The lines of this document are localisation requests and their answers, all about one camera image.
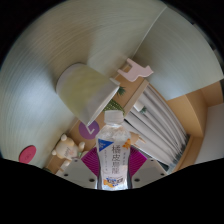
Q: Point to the round purple number sign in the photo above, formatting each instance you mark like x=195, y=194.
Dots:
x=87, y=133

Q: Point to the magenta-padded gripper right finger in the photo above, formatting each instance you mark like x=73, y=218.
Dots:
x=150, y=170

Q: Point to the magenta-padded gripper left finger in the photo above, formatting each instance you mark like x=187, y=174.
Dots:
x=78, y=171

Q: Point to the white pleated curtain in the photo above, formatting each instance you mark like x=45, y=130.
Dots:
x=156, y=130

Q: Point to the pink wooden horse figure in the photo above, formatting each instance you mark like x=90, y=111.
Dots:
x=135, y=71

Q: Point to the grey-green desk partition panel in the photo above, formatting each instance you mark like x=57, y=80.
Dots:
x=180, y=56

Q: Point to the clear plastic drink bottle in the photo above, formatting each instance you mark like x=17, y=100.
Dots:
x=113, y=156

